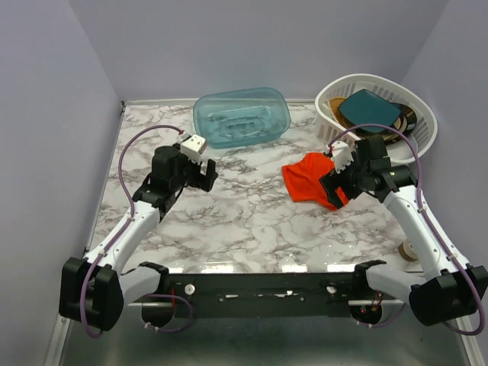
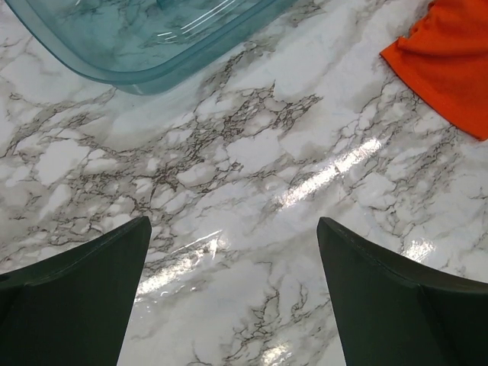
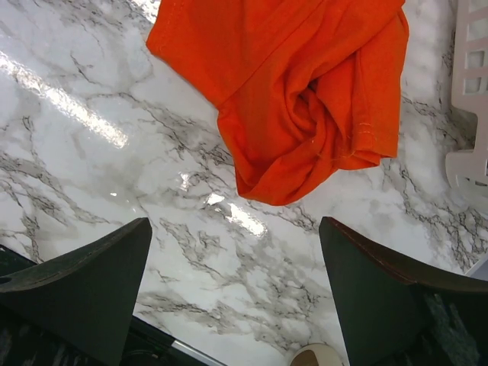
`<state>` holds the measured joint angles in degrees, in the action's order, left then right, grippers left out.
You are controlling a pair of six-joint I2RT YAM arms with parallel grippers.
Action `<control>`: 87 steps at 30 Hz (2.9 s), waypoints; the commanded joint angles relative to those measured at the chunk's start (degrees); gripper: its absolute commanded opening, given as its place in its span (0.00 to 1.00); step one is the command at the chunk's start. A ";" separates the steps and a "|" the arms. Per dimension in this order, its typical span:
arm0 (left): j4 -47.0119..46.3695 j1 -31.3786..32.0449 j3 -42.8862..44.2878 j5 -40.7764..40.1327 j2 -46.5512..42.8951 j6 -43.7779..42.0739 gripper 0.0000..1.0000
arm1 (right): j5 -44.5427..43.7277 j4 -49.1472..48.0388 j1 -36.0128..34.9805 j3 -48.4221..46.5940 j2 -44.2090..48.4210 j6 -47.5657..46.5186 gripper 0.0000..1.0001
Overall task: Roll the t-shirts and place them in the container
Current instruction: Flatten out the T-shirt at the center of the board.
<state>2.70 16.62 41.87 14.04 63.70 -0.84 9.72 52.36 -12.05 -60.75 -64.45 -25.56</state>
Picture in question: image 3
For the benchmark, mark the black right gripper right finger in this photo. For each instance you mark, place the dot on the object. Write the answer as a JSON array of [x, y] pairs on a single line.
[[396, 310]]

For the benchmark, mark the orange t shirt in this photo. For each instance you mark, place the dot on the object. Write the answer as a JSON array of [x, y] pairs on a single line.
[[302, 88]]

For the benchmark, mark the beige tape roll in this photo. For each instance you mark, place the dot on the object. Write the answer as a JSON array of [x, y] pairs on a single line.
[[316, 354]]

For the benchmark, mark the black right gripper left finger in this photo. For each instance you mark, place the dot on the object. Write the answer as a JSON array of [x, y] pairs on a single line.
[[86, 296]]

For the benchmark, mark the white plastic laundry basket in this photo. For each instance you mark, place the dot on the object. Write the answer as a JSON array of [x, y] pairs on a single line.
[[469, 92]]

